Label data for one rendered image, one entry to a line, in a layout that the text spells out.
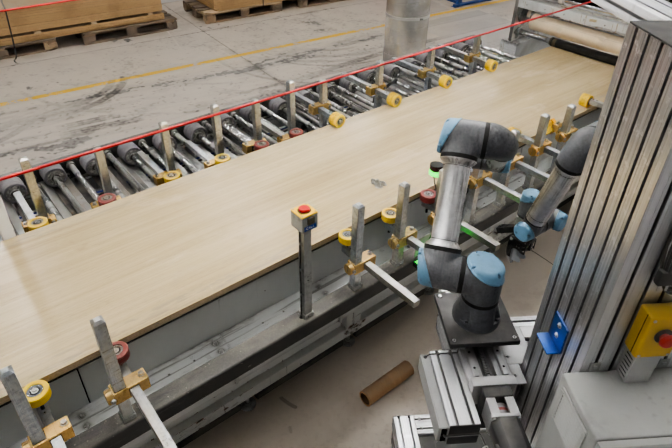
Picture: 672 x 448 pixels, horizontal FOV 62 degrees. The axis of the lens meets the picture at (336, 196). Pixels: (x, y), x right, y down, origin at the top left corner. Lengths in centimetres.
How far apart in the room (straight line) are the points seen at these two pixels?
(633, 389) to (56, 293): 188
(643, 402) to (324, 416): 165
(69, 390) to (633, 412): 173
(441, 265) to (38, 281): 150
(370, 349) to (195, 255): 122
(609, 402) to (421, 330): 182
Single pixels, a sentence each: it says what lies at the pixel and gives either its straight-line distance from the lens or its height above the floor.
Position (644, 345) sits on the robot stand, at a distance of 149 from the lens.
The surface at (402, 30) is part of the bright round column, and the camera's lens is 628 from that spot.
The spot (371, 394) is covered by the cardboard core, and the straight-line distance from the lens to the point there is 284.
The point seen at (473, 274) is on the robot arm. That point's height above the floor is 125.
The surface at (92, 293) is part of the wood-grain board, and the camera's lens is 226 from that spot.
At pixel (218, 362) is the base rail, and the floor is 70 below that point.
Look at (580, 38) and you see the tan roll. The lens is 464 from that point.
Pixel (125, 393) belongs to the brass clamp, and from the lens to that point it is 199.
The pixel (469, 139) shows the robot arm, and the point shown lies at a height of 156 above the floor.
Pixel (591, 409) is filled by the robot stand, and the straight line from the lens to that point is 151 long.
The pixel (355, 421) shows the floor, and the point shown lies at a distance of 284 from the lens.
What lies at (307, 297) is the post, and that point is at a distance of 221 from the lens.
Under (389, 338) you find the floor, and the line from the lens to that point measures 317.
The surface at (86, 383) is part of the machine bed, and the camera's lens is 222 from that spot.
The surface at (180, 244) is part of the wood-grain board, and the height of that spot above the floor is 90.
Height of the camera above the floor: 236
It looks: 34 degrees down
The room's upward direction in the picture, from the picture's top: 1 degrees clockwise
